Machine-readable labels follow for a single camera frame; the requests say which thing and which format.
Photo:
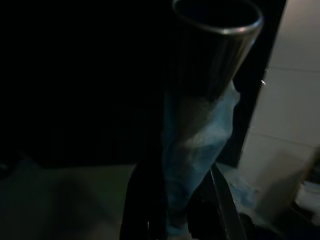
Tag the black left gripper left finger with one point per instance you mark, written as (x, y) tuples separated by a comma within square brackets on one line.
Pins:
[(142, 205)]

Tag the crumpled blue plastic bag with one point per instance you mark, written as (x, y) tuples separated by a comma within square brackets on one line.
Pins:
[(246, 193)]

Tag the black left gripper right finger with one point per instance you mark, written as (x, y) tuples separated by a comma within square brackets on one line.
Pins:
[(225, 200)]

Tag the white plastic bucket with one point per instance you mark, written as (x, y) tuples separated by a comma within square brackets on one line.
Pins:
[(310, 197)]

